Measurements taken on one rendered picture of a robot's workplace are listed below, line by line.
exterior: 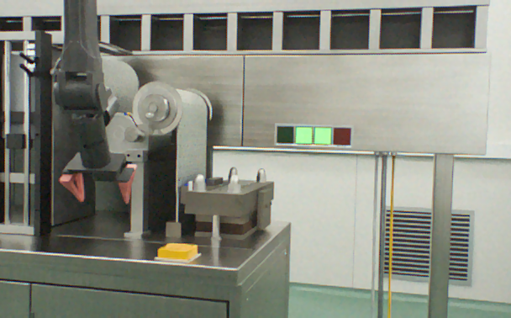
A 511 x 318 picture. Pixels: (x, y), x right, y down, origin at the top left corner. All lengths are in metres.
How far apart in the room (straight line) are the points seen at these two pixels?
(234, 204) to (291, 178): 2.72
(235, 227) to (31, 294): 0.53
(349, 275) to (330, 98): 2.60
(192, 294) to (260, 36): 0.96
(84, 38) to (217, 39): 0.94
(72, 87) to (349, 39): 1.04
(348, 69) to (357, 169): 2.38
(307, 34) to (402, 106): 0.40
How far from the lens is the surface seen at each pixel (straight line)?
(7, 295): 1.52
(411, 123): 1.75
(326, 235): 4.17
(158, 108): 1.53
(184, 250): 1.27
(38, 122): 1.57
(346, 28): 1.86
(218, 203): 1.46
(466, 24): 1.87
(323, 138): 1.75
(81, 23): 1.06
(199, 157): 1.69
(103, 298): 1.38
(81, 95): 1.06
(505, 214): 4.18
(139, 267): 1.28
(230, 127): 1.82
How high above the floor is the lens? 1.20
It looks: 3 degrees down
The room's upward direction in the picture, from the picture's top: 2 degrees clockwise
